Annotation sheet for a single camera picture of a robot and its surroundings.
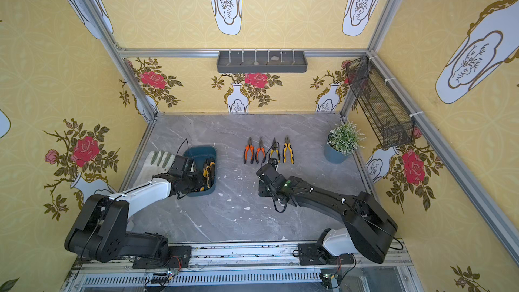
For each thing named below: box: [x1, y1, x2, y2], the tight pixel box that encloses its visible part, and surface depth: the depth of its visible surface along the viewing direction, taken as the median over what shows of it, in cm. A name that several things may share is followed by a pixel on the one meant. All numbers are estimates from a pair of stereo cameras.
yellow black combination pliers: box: [282, 135, 295, 165], surface depth 105 cm
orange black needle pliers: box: [243, 136, 255, 165], surface depth 105 cm
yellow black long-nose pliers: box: [269, 137, 280, 163], surface depth 107 cm
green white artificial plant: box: [327, 120, 367, 156], surface depth 92 cm
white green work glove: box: [133, 150, 176, 188], surface depth 101 cm
